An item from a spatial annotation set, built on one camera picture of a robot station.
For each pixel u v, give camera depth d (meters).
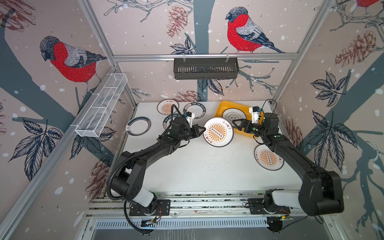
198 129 0.78
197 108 1.19
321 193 0.41
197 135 0.74
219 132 0.83
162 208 0.73
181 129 0.69
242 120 0.74
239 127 0.74
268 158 0.90
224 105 1.17
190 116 0.79
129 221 0.69
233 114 1.11
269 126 0.64
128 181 0.44
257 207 0.73
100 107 0.77
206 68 1.03
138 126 1.08
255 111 0.75
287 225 0.70
